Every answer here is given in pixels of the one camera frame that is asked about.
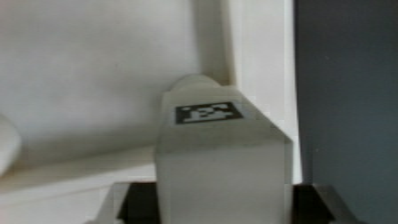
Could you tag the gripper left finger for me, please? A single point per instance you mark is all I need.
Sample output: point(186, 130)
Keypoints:
point(130, 204)

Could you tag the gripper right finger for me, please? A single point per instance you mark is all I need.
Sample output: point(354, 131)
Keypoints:
point(319, 206)

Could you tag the white leg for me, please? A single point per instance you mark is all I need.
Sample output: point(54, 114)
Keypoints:
point(223, 158)

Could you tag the white square tabletop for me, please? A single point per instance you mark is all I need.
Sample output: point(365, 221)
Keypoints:
point(95, 54)

